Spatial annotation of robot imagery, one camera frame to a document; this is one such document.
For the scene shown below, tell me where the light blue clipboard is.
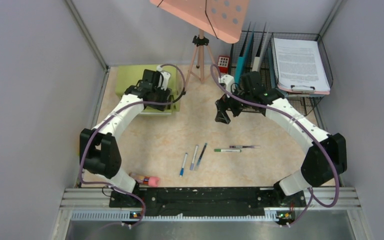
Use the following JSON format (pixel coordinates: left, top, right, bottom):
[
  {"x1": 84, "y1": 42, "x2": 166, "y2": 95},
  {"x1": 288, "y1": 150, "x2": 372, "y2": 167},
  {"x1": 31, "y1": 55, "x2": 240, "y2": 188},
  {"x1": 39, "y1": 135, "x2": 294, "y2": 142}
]
[{"x1": 266, "y1": 45, "x2": 325, "y2": 98}]

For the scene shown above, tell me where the pink clipboard with papers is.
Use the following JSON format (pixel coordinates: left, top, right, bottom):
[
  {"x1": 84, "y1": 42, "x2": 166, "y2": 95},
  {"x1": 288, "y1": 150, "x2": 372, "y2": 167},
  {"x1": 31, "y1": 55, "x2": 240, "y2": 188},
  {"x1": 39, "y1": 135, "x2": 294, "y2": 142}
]
[{"x1": 272, "y1": 37, "x2": 331, "y2": 95}]

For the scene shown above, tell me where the teal gel pen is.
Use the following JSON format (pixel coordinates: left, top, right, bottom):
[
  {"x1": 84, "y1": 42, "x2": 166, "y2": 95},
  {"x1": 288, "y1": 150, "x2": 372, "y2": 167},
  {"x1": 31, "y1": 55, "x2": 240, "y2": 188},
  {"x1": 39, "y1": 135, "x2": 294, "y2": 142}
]
[{"x1": 194, "y1": 142, "x2": 208, "y2": 171}]

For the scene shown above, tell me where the teal file folder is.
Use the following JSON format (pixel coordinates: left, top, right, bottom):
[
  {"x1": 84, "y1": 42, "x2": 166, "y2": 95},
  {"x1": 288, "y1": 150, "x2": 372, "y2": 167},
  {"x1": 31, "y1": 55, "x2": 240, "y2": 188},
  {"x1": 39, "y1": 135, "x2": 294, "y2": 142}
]
[{"x1": 234, "y1": 23, "x2": 254, "y2": 85}]

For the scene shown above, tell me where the grey white file folder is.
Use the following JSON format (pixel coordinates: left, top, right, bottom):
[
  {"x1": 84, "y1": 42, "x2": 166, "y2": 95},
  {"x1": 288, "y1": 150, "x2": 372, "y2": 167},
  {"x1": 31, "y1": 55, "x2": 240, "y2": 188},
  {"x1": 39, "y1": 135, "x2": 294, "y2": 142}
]
[{"x1": 251, "y1": 22, "x2": 270, "y2": 72}]

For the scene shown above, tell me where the green white marker pen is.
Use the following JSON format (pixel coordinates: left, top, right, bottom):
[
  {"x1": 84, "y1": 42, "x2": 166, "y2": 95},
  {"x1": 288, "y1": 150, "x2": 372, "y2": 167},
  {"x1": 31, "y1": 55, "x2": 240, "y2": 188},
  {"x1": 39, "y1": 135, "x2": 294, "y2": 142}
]
[{"x1": 214, "y1": 148, "x2": 242, "y2": 153}]

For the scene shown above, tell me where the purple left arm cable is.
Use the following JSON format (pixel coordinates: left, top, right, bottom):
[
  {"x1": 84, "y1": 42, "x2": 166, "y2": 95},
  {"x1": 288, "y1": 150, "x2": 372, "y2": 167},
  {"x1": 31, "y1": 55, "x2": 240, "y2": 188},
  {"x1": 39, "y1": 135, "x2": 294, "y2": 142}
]
[{"x1": 78, "y1": 63, "x2": 187, "y2": 229}]

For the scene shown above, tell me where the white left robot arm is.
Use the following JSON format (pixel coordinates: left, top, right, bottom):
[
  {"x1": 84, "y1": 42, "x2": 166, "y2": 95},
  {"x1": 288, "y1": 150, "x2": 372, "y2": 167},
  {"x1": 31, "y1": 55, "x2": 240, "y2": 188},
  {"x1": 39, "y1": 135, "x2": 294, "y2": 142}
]
[{"x1": 79, "y1": 68, "x2": 172, "y2": 207}]

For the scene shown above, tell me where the grey white marker pen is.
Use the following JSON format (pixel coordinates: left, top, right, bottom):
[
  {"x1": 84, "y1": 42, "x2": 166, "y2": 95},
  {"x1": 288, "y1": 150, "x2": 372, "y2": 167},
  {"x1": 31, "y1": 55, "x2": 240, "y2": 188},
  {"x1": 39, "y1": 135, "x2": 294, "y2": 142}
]
[{"x1": 189, "y1": 144, "x2": 199, "y2": 171}]

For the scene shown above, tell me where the dark purple pen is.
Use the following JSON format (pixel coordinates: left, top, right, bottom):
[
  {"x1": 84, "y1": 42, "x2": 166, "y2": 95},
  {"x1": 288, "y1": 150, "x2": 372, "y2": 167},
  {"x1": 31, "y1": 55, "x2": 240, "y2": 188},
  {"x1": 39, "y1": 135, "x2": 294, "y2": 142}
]
[{"x1": 229, "y1": 145, "x2": 261, "y2": 149}]

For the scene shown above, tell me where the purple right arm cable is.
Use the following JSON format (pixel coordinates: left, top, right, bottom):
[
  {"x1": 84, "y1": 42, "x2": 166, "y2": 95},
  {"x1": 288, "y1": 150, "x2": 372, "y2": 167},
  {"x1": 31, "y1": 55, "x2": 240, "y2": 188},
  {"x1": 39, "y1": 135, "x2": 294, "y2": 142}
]
[{"x1": 209, "y1": 63, "x2": 341, "y2": 228}]

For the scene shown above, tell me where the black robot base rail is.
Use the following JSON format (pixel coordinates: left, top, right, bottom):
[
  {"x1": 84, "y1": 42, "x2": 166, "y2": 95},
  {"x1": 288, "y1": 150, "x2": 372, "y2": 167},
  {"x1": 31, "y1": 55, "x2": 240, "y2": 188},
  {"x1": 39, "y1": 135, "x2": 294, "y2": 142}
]
[{"x1": 108, "y1": 186, "x2": 307, "y2": 220}]

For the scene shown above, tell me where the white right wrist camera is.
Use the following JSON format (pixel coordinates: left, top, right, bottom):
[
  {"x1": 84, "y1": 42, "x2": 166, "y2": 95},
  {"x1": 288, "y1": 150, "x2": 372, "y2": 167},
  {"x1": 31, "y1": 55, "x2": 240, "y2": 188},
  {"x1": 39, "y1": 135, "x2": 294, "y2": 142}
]
[{"x1": 218, "y1": 74, "x2": 235, "y2": 93}]

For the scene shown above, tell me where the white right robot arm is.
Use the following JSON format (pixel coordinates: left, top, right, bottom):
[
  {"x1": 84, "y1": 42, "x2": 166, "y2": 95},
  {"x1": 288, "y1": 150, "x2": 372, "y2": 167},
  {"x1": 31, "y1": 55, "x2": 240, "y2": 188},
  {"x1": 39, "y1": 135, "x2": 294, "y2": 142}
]
[{"x1": 211, "y1": 71, "x2": 347, "y2": 206}]

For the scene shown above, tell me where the pink perforated board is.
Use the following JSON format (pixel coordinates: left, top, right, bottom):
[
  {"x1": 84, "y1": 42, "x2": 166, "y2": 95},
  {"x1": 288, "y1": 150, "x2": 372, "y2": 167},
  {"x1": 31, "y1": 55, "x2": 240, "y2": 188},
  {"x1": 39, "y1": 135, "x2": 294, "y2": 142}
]
[{"x1": 149, "y1": 0, "x2": 250, "y2": 44}]

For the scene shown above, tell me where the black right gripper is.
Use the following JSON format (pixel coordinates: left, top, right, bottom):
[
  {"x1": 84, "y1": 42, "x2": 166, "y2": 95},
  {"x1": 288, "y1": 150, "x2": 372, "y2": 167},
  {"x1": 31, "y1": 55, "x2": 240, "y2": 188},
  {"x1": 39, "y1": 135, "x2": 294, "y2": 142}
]
[{"x1": 215, "y1": 83, "x2": 253, "y2": 124}]

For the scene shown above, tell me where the green metal drawer box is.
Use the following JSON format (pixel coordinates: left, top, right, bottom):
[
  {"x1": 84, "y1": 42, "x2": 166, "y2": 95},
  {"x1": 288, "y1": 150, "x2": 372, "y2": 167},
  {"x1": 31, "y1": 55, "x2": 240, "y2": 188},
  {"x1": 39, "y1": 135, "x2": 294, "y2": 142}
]
[{"x1": 115, "y1": 64, "x2": 183, "y2": 116}]

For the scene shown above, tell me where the red white small box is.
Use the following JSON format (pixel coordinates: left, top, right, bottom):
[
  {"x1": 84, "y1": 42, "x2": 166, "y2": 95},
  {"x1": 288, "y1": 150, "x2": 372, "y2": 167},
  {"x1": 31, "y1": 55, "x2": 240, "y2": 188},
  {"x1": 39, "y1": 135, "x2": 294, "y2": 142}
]
[{"x1": 217, "y1": 55, "x2": 230, "y2": 74}]

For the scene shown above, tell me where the pink capped tube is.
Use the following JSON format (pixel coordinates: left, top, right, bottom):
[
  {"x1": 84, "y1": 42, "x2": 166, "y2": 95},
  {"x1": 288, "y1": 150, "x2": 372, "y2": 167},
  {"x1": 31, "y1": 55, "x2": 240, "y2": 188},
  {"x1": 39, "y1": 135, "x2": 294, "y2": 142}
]
[{"x1": 129, "y1": 172, "x2": 160, "y2": 188}]

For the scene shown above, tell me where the black wire mesh file rack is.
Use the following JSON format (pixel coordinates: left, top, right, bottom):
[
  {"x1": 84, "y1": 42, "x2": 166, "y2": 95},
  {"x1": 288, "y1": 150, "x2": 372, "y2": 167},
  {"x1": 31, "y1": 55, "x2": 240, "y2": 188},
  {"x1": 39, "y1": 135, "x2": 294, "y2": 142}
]
[{"x1": 228, "y1": 30, "x2": 334, "y2": 116}]

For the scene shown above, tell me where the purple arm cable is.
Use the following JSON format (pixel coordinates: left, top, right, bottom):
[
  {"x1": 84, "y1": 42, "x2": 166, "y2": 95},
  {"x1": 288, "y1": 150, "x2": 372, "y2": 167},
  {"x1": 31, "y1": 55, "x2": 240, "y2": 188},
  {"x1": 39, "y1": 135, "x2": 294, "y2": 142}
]
[
  {"x1": 78, "y1": 63, "x2": 187, "y2": 229},
  {"x1": 209, "y1": 63, "x2": 341, "y2": 228}
]

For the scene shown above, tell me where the blue white marker pen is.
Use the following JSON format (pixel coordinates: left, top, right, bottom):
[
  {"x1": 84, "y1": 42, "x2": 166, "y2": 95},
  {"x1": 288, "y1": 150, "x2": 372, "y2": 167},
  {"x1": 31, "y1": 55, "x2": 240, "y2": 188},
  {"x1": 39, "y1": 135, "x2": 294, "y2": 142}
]
[{"x1": 179, "y1": 152, "x2": 188, "y2": 177}]

